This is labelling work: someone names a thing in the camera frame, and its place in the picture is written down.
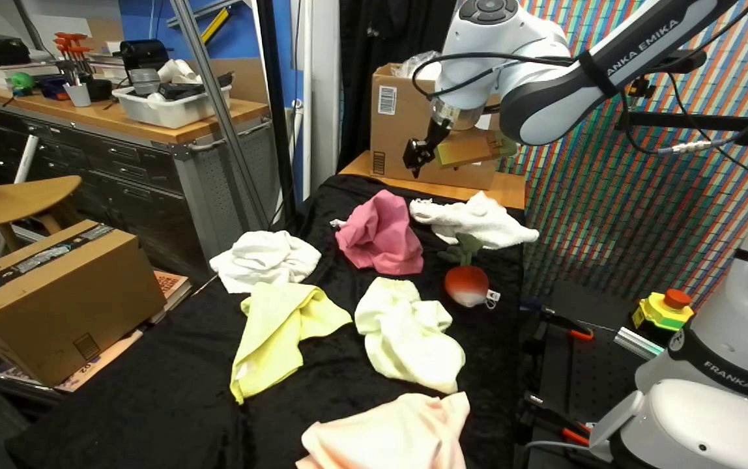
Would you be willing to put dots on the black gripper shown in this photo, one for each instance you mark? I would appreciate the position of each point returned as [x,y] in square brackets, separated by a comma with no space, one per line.
[437,133]

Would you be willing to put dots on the pink cloth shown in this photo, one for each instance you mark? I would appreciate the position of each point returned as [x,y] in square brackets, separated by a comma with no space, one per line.
[381,234]

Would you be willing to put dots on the white terry cloth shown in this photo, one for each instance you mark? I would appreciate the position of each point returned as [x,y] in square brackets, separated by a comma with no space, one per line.
[260,259]
[480,221]

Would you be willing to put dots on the pale green cloth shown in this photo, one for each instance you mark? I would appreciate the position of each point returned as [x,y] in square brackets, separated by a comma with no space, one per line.
[407,340]

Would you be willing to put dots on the yellow cloth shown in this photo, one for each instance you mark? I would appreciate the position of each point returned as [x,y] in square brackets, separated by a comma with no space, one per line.
[277,335]

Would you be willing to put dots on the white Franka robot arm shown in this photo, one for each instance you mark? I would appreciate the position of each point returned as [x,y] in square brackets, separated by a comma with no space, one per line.
[545,104]

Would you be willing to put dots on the cardboard box with white label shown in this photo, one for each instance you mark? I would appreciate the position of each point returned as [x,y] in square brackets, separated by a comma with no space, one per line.
[401,130]

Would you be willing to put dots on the red radish toy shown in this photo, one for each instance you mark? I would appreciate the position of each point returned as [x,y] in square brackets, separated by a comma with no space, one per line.
[467,281]

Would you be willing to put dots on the black curtain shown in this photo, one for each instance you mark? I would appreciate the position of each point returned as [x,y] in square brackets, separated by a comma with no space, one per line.
[364,34]

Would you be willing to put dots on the metal tripod stand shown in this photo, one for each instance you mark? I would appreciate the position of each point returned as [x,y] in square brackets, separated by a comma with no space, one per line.
[218,104]

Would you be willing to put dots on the white plastic bin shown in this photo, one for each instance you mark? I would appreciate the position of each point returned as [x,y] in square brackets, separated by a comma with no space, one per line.
[165,111]

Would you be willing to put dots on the peach cloth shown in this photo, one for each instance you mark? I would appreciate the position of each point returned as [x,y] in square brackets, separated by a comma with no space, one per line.
[390,432]

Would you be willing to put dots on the silver metal cylinder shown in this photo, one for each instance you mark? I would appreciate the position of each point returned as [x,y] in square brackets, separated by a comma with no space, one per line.
[639,341]

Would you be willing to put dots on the yellow red emergency stop button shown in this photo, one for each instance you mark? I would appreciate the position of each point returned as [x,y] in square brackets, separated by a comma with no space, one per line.
[663,311]

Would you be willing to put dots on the grey workbench with wooden top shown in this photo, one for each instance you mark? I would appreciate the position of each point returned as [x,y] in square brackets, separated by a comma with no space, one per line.
[128,186]

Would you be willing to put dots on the small black box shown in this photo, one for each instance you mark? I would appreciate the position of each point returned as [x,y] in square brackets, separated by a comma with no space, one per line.
[141,52]

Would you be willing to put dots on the blue panel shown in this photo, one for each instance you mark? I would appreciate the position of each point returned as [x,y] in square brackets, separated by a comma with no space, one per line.
[147,21]

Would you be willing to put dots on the black tablecloth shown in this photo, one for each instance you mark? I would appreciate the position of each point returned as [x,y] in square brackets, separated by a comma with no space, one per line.
[174,406]

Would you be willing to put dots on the white cup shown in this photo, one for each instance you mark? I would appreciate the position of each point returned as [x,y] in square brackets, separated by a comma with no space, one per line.
[78,95]

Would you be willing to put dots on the red tool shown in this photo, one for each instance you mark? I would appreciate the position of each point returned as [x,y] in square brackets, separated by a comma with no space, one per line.
[72,44]

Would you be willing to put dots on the taped cardboard box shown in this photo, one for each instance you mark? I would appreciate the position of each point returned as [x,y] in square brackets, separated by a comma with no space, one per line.
[61,302]

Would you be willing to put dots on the green object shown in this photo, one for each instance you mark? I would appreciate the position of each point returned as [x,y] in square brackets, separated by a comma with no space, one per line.
[19,81]

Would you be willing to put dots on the wooden stool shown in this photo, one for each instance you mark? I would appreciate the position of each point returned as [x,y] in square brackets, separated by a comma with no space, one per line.
[10,202]

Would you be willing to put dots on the black camera mount bars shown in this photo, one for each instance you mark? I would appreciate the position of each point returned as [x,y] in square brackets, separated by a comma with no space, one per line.
[694,121]

